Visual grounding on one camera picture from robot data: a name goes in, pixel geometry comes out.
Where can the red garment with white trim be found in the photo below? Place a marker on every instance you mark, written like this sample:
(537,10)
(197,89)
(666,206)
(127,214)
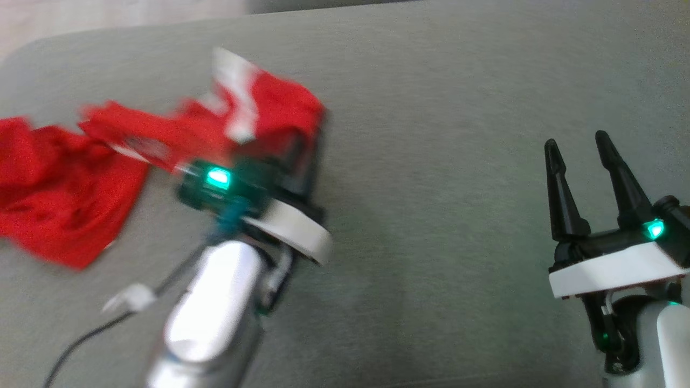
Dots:
(54,188)

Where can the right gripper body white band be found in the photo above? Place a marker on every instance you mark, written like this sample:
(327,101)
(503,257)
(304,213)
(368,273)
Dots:
(614,267)

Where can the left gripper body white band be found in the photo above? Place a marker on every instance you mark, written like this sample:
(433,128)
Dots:
(291,229)

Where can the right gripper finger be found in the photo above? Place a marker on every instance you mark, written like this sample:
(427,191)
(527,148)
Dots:
(625,194)
(563,205)

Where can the grey fabric sofa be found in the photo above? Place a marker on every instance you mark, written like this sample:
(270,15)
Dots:
(431,161)

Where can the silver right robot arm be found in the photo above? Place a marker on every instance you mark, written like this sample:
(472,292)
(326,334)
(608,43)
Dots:
(668,345)

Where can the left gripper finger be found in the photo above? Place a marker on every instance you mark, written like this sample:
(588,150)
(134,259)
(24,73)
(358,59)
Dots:
(310,156)

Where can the red jersey with white sleeves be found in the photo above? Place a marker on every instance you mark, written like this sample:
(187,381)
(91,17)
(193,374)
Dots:
(280,108)

